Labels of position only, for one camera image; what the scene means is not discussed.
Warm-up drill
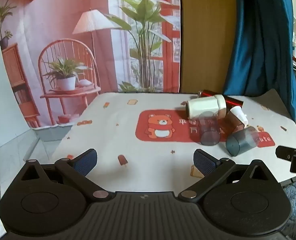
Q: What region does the grey transparent plastic cup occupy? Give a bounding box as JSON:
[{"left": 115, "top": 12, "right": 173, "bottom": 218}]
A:
[{"left": 198, "top": 111, "right": 221, "bottom": 146}]

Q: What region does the teal transparent plastic cup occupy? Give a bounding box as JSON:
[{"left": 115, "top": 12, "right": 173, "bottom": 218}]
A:
[{"left": 226, "top": 126, "right": 259, "bottom": 157}]

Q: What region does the brown transparent plastic cup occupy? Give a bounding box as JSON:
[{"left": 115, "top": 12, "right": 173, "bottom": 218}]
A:
[{"left": 218, "top": 111, "right": 245, "bottom": 135}]

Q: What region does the large white cylinder cup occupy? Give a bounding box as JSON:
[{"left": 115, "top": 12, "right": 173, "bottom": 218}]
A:
[{"left": 185, "top": 94, "right": 227, "bottom": 119}]

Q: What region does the small white ridged cup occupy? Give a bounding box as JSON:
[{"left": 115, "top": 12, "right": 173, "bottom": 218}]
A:
[{"left": 230, "top": 106, "right": 249, "bottom": 127}]

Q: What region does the pink room printed backdrop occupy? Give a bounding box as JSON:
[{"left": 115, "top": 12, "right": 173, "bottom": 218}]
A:
[{"left": 0, "top": 0, "right": 181, "bottom": 141}]

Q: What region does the red metallic tumbler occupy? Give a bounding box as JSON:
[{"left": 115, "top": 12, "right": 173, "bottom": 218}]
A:
[{"left": 198, "top": 89, "right": 243, "bottom": 109}]

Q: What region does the white bear print tablecloth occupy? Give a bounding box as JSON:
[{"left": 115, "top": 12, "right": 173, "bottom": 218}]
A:
[{"left": 52, "top": 90, "right": 296, "bottom": 193}]

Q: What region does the teal blue curtain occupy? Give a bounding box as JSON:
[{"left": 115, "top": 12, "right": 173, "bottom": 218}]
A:
[{"left": 223, "top": 0, "right": 296, "bottom": 120}]

